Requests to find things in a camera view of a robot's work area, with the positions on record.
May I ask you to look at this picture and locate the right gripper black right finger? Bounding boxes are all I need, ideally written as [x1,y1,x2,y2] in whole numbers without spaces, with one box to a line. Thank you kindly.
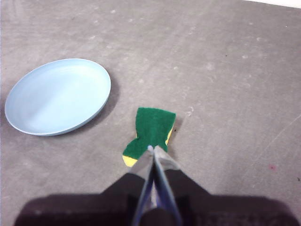
[154,145,294,226]

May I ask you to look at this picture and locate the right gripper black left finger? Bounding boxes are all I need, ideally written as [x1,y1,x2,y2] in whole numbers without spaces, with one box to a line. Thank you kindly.
[14,145,154,226]

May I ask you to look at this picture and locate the yellow sponge with green pad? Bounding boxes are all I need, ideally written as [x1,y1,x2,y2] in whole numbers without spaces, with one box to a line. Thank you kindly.
[122,107,176,168]

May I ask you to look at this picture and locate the light blue round plate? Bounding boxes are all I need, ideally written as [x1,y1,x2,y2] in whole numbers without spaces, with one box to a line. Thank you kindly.
[4,58,112,137]

